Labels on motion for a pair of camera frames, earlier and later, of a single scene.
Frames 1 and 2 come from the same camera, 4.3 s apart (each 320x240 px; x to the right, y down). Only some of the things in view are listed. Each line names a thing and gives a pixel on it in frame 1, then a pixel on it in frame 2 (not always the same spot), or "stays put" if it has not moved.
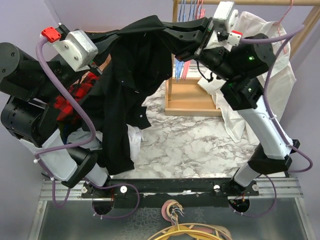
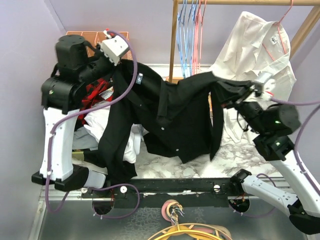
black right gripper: x=190 y=37 → x=238 y=100
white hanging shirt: x=279 y=77 stays put
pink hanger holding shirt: x=292 y=1 stays put
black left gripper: x=92 y=69 → x=112 y=68
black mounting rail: x=170 y=193 stays put
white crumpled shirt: x=82 y=135 stays put
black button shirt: x=134 y=56 → x=178 y=117
